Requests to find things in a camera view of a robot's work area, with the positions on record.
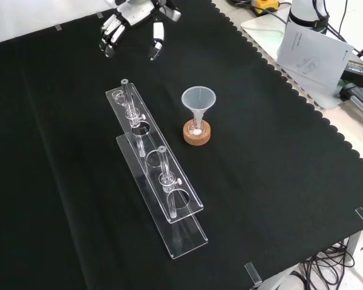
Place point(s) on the white printed booklet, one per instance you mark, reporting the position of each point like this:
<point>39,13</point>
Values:
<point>314,57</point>

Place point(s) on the grey tape strip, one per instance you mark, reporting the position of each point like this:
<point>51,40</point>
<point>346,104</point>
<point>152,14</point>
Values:
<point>57,27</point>
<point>100,14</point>

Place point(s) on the small glass weighing funnel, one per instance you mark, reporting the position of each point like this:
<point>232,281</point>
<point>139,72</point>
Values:
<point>120,98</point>

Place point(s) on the clear acrylic funnel stand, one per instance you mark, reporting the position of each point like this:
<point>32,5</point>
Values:
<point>184,213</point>

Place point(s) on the black bench cloth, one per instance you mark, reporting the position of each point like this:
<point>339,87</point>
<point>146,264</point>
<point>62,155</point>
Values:
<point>260,151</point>

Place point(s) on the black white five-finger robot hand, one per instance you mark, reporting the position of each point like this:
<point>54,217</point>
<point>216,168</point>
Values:
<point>133,13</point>

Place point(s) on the translucent plastic funnel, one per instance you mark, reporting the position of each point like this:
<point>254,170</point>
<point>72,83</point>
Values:
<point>198,101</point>

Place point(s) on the yellow stop button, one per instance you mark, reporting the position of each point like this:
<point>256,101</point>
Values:
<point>267,4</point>

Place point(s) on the black power supply box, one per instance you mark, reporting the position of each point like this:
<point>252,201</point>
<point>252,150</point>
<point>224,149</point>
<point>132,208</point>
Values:
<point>361,72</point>

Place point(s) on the glass round-bottom flask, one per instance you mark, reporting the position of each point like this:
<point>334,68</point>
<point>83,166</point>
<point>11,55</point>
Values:
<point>196,132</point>

